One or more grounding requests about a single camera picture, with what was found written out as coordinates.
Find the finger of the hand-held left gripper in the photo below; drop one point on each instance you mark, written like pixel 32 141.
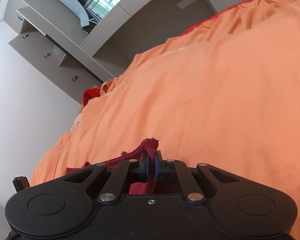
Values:
pixel 21 183

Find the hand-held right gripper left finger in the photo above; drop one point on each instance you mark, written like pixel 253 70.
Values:
pixel 147 166

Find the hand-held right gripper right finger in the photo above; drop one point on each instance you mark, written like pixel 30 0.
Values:
pixel 156 167

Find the maroon long-sleeve shirt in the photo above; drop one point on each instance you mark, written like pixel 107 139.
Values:
pixel 150 145

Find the white lace cloth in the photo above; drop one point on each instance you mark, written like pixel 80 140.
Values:
pixel 76 122

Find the orange frilled pillow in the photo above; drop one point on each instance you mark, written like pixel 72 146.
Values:
pixel 107 86

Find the red fuzzy pillow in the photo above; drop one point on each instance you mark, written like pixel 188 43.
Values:
pixel 91 96

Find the orange duvet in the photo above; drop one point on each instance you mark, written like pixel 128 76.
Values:
pixel 215 92

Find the grey wardrobe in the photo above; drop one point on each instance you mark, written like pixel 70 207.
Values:
pixel 35 45

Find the grey built-in window cabinet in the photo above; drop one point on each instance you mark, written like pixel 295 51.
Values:
pixel 145 12

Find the white wall socket plate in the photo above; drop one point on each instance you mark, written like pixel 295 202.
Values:
pixel 186 1

